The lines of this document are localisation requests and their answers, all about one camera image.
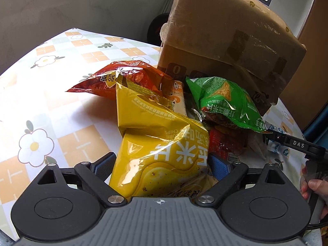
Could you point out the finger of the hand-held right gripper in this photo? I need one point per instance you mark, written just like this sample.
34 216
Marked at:
297 144

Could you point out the plastic-wrapped cardboard box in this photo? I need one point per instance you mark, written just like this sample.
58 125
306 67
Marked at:
220 35

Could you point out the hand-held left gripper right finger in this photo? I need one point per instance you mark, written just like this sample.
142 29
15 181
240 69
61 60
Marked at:
218 167

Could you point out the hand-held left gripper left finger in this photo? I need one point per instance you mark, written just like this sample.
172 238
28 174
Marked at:
104 164

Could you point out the wooden panel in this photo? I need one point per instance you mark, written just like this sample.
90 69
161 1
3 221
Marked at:
316 43

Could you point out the blue and white candy wrapper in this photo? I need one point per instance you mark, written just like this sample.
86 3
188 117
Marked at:
279 152

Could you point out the small red snack packet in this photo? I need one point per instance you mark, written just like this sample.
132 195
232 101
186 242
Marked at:
223 143

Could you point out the green tortilla chip bag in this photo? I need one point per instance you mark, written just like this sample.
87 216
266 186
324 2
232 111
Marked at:
225 102

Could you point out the person's right hand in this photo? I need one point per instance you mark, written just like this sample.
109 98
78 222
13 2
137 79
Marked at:
317 185

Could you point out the orange and white snack packet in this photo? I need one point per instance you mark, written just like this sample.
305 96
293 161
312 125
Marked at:
178 97

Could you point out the orange-red chip bag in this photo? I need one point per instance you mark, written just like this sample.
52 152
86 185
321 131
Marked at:
120 78

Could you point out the yellow corn chip bag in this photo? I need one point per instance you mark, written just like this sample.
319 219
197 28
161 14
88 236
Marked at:
153 143

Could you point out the dark blue object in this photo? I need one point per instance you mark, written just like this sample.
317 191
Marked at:
319 135

